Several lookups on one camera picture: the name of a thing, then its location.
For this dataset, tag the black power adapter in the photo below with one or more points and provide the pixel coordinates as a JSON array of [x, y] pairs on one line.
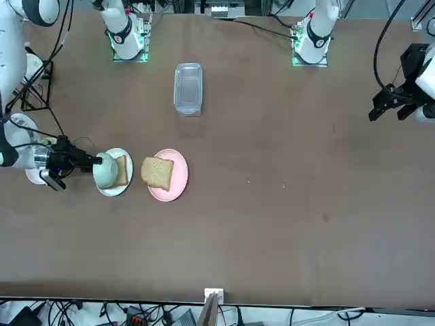
[[23, 317]]

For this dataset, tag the aluminium bracket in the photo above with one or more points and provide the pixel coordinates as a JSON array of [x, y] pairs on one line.
[[417, 23]]

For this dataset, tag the brown bread slice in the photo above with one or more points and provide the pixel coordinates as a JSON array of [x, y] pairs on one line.
[[123, 169], [156, 173]]

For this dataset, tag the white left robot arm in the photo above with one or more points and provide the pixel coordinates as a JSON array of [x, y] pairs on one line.
[[316, 37]]

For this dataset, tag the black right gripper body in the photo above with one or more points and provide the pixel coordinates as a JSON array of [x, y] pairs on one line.
[[59, 156]]

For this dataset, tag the white bracket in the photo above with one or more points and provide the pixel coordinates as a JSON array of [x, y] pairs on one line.
[[221, 292]]

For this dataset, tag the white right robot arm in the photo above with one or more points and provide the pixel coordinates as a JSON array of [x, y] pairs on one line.
[[10, 51]]

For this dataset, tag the white cup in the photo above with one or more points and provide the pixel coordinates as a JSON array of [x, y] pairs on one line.
[[35, 64]]

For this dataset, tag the clear plastic container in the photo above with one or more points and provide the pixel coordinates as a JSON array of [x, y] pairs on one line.
[[188, 88]]

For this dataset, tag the pink round plate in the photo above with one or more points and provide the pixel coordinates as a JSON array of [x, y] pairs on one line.
[[34, 178], [178, 183]]

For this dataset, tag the green bowl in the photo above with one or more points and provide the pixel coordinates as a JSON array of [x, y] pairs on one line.
[[105, 173]]

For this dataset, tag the black red electronic device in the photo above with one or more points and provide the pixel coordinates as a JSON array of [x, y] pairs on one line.
[[136, 317]]

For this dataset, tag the white power strip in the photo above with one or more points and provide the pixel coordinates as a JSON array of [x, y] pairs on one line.
[[219, 12]]

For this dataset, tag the white round plate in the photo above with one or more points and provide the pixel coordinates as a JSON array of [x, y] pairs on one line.
[[112, 193]]

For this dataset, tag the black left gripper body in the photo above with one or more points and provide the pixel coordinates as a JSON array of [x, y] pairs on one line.
[[411, 61]]

